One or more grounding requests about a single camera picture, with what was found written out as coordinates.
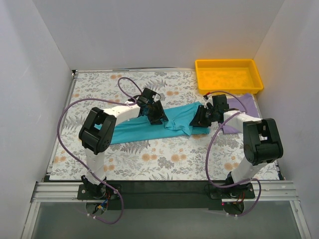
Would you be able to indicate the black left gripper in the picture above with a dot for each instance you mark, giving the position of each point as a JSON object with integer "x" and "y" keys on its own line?
{"x": 154, "y": 112}

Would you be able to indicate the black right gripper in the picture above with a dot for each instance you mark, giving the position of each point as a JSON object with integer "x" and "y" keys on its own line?
{"x": 202, "y": 116}

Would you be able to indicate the teal t shirt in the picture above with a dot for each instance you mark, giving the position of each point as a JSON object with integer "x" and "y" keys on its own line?
{"x": 140, "y": 129}

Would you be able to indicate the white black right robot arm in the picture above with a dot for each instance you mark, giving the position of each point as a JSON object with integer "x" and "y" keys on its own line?
{"x": 261, "y": 140}

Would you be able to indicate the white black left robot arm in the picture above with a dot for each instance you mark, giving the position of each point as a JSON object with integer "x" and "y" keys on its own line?
{"x": 98, "y": 129}

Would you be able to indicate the folded purple t shirt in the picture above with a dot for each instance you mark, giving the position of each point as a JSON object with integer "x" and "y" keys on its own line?
{"x": 249, "y": 102}

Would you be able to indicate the floral patterned table mat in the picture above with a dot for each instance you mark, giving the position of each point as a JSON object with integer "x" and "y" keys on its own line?
{"x": 174, "y": 158}

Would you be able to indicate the yellow plastic tray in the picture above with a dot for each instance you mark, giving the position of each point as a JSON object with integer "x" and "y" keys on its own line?
{"x": 237, "y": 76}

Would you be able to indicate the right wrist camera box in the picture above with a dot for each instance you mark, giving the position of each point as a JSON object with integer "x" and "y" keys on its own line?
{"x": 208, "y": 100}

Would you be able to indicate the aluminium table frame rail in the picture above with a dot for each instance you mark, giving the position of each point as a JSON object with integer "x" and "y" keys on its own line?
{"x": 56, "y": 213}

